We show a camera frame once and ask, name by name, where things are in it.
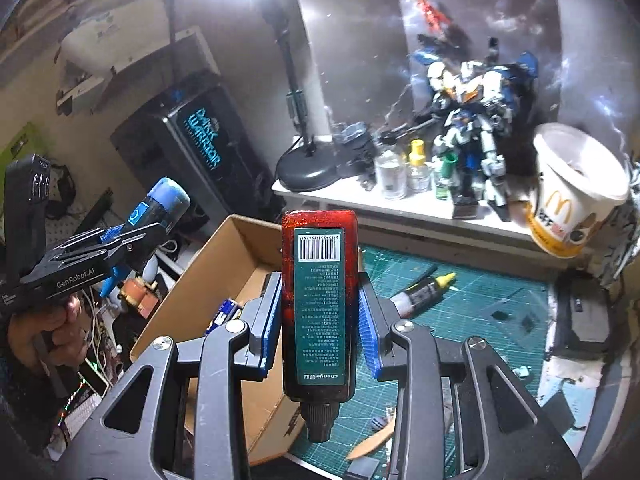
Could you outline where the black-labelled bottle with yellow nozzle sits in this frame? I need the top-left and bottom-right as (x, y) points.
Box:
(390, 271), (457, 317)

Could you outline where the blue paint bottle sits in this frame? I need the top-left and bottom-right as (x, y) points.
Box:
(117, 177), (192, 261)

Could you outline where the dark lightning backdrop panel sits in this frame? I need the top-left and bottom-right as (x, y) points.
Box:
(295, 0), (626, 161)

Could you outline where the wooden paint brush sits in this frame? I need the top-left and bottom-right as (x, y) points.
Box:
(346, 425), (396, 461)

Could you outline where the black desk lamp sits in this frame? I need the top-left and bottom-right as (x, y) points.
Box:
(150, 0), (347, 193)

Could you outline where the white and blue robot model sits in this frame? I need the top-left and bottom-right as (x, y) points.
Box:
(400, 0), (543, 221)

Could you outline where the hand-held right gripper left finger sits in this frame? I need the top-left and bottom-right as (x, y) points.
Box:
(84, 271), (285, 480)

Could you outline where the white wall shelf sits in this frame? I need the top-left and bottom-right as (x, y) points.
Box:
(0, 10), (221, 111)

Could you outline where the blue spray can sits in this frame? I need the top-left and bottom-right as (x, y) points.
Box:
(204, 298), (243, 337)

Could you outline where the black flat device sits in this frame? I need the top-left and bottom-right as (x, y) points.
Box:
(552, 275), (616, 356)

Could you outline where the person's left hand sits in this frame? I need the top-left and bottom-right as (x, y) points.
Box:
(7, 292), (88, 376)

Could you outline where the clear glass bottle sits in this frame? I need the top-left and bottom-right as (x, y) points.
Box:
(374, 142), (407, 201)

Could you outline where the green cutting mat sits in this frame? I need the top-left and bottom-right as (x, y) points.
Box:
(287, 245), (551, 480)

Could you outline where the small bottle with green cap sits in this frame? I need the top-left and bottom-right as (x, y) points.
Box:
(435, 155), (458, 201)

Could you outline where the white storage basket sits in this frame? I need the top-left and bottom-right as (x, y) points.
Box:
(57, 25), (166, 111)

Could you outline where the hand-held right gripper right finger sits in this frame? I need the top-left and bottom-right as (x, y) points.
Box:
(356, 271), (585, 480)

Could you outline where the green box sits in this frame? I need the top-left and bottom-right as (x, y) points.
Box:
(0, 122), (46, 181)

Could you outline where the black computer tower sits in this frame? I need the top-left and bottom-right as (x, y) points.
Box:
(110, 85), (276, 221)

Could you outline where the white paper bucket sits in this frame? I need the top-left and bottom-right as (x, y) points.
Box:
(525, 122), (630, 260)

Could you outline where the small black block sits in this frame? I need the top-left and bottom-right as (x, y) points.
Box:
(347, 457), (381, 478)

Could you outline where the backlit keyboard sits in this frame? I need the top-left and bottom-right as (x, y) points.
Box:
(57, 377), (103, 436)

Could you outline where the small dark model part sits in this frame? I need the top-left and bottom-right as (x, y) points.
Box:
(332, 122), (378, 188)

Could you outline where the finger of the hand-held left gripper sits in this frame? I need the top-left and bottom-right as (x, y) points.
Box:
(97, 222), (171, 301)
(47, 225), (126, 261)

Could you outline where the brown cardboard box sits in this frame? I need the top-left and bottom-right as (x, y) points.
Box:
(129, 214), (311, 468)

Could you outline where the small bottle with yellow cap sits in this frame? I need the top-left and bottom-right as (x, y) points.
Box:
(407, 140), (431, 192)

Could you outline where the orange toy figure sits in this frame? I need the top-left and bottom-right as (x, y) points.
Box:
(120, 277), (158, 318)

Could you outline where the red bottle with green label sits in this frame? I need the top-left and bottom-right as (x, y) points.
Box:
(280, 208), (360, 443)

